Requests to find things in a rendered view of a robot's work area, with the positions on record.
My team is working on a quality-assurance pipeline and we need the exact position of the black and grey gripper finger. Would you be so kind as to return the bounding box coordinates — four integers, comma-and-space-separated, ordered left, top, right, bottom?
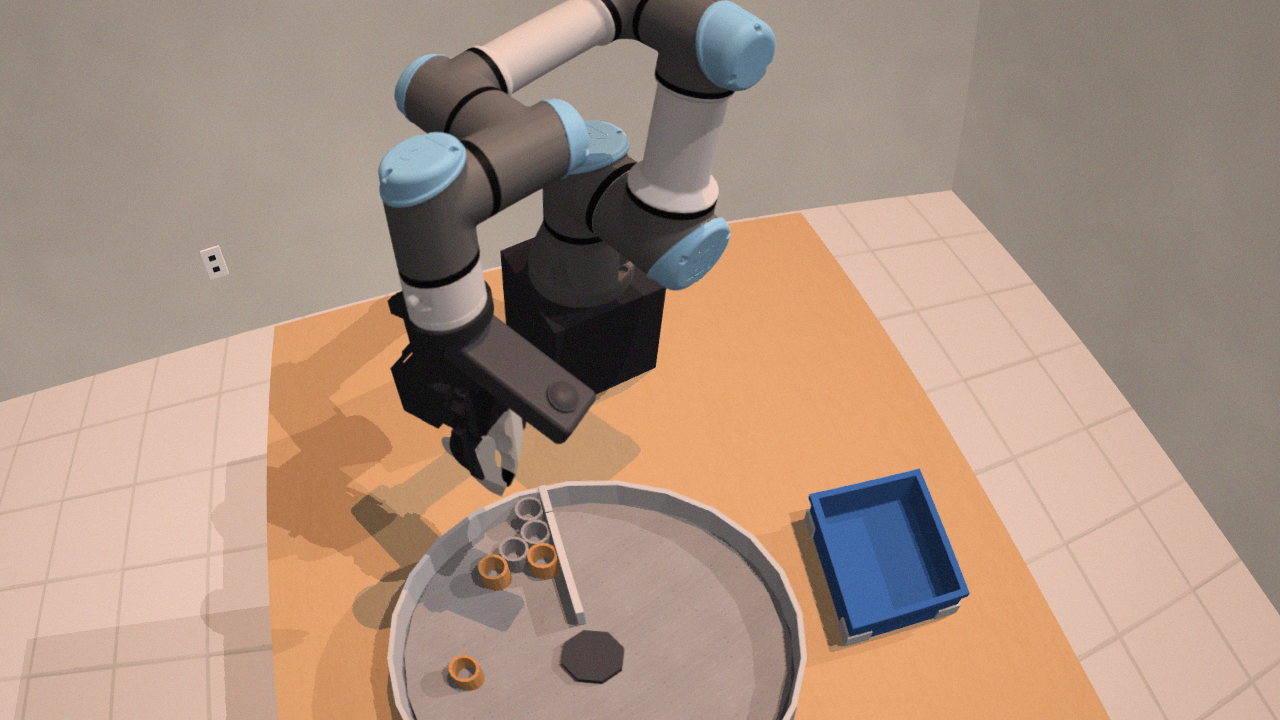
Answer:
486, 409, 526, 487
442, 416, 508, 497

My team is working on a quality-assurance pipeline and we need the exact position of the bronze bushing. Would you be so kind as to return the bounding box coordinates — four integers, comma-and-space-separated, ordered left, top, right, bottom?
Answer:
477, 553, 512, 591
449, 655, 485, 691
527, 543, 561, 580

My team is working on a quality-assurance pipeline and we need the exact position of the grey metal sleeve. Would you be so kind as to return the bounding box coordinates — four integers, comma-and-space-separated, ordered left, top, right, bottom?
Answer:
499, 537, 530, 573
521, 520, 553, 550
515, 497, 547, 528

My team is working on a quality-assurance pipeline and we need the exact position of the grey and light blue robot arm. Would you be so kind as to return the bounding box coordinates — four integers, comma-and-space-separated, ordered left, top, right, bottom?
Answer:
378, 0, 776, 445

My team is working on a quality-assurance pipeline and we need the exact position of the blue plastic crate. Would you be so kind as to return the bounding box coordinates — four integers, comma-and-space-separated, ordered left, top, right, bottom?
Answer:
804, 468, 970, 647

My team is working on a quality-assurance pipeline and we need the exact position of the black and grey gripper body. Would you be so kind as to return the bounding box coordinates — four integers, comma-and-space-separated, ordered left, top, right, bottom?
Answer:
388, 281, 509, 438

